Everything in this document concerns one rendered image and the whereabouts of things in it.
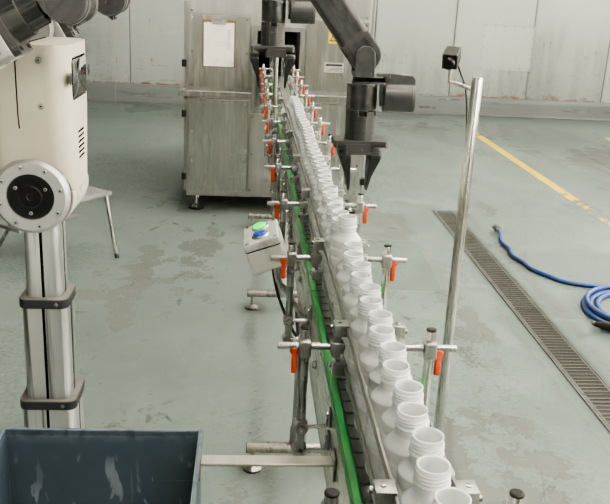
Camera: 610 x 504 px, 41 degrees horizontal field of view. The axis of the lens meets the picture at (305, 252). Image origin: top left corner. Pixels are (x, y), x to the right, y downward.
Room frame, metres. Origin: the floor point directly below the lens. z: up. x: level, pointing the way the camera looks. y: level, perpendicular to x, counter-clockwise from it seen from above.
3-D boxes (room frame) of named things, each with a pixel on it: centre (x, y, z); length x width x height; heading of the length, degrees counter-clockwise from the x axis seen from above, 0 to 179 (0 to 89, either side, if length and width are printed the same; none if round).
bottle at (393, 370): (0.97, -0.13, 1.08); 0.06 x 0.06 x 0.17
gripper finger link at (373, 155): (1.54, -0.10, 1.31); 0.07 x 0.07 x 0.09; 5
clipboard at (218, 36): (5.85, 0.67, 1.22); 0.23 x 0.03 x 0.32; 95
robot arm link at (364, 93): (1.55, -0.10, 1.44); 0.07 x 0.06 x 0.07; 93
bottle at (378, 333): (1.09, -0.12, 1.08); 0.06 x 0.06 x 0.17
